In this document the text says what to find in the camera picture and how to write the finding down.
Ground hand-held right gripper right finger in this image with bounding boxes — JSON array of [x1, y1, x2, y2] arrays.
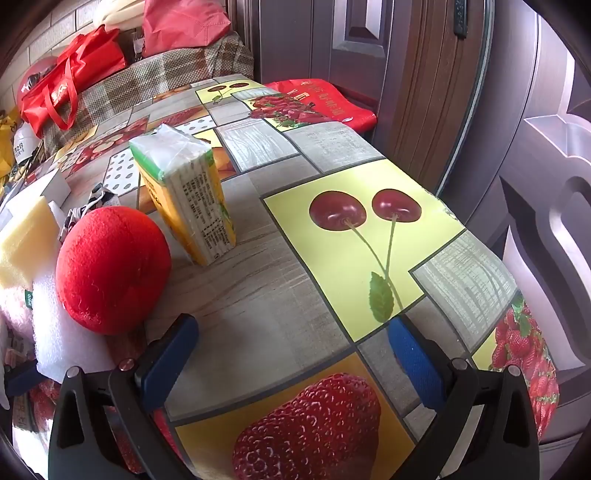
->
[[387, 318, 541, 480]]

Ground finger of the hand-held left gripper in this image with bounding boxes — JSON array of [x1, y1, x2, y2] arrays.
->
[[2, 362, 40, 400]]

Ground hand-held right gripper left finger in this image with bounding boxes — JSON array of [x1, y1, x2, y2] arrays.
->
[[48, 313, 200, 480]]

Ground white foam block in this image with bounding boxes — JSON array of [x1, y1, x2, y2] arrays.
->
[[28, 272, 139, 380]]

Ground pink plush toy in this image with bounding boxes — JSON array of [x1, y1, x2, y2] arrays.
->
[[0, 284, 35, 352]]

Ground red plush strawberry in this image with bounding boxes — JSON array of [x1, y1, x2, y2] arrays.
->
[[55, 206, 172, 336]]

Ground yellow tissue pack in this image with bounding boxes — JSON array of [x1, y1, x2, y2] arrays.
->
[[128, 124, 237, 267]]

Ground white cardboard box lid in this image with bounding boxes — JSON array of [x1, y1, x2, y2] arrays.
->
[[2, 168, 70, 217]]

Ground pale yellow sponge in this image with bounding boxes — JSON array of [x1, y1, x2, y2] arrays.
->
[[0, 196, 61, 289]]

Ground fruit print tablecloth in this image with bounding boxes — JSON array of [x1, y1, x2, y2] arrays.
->
[[9, 78, 561, 480]]

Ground white bottle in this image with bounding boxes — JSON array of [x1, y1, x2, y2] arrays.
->
[[11, 122, 40, 164]]

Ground yellow bag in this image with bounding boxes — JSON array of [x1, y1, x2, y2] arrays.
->
[[0, 108, 21, 178]]

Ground red printed bag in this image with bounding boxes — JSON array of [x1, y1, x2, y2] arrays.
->
[[265, 78, 377, 134]]

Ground plaid sofa cover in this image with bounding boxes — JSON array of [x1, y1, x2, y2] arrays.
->
[[41, 34, 256, 158]]

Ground red tote bag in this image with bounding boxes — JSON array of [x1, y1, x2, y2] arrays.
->
[[21, 25, 127, 139]]

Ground red cloth bag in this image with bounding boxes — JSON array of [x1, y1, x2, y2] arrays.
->
[[141, 0, 232, 58]]

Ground cream foam rolls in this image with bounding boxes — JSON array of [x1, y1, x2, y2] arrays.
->
[[104, 0, 148, 26]]

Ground zebra striped hair tie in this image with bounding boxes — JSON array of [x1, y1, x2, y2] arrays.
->
[[60, 182, 122, 241]]

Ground black door handle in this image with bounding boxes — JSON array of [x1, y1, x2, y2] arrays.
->
[[453, 0, 469, 37]]

